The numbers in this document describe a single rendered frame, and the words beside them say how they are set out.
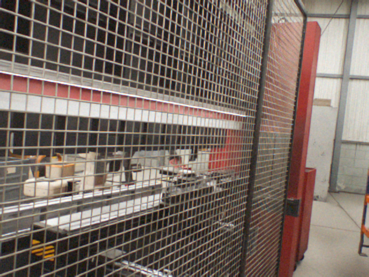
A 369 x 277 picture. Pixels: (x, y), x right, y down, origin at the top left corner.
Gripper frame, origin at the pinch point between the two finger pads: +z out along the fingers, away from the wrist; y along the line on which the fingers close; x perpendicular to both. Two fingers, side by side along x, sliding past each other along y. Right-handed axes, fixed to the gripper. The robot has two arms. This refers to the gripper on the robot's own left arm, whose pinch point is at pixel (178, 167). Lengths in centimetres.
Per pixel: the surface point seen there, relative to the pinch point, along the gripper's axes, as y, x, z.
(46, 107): -137, -28, -20
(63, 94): -129, -32, -25
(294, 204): 40, -58, 56
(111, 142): -97, -22, -9
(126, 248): -78, 5, 41
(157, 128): -58, -27, -16
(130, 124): -83, -27, -17
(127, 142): -84, -22, -9
